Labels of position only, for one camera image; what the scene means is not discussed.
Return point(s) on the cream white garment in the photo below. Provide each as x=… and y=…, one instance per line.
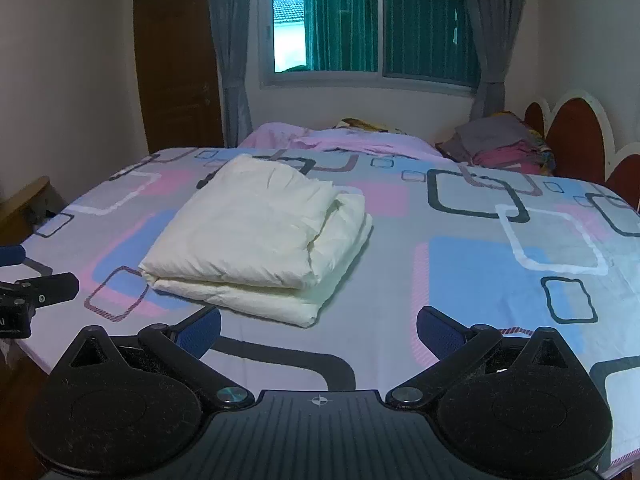
x=260, y=240

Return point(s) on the pink blanket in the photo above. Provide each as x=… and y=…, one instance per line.
x=350, y=142

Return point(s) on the brown and white headboard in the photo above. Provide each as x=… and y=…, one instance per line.
x=575, y=135

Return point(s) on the pile of folded clothes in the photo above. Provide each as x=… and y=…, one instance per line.
x=500, y=147

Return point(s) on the grey curtain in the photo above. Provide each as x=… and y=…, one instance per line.
x=492, y=35
x=231, y=50

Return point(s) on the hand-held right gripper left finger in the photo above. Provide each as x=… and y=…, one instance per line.
x=202, y=332

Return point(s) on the window with green blinds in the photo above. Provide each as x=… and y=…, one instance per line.
x=375, y=20

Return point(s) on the yellow printed cloth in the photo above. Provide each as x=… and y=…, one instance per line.
x=370, y=125

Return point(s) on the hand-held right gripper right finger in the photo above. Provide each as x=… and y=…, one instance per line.
x=437, y=332

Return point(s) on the bed with patterned sheet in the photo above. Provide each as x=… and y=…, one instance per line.
x=450, y=270

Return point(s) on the wooden bedside table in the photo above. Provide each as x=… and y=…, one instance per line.
x=25, y=207

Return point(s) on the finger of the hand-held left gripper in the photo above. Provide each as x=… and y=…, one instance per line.
x=47, y=287
x=11, y=255

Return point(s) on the wooden door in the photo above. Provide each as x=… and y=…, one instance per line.
x=175, y=60

